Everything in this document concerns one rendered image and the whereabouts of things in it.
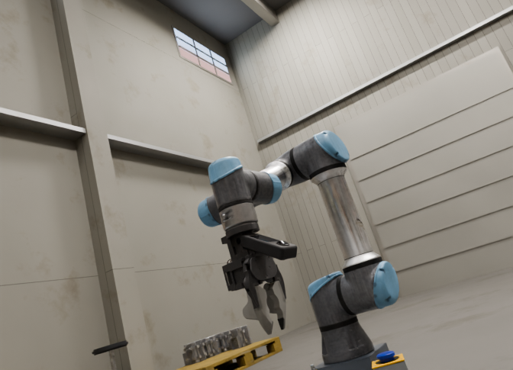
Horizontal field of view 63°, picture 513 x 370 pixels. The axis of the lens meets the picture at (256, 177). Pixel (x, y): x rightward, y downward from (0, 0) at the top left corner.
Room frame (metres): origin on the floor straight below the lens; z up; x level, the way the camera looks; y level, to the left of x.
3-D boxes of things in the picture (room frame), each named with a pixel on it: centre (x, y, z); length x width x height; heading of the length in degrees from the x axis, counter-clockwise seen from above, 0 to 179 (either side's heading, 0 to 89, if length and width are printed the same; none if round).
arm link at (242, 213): (0.86, 0.06, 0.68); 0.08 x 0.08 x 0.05
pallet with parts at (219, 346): (4.88, 1.00, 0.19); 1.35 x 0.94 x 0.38; 153
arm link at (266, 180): (0.96, 0.02, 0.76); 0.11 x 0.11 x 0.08; 55
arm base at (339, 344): (1.33, -0.10, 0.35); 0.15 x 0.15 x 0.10
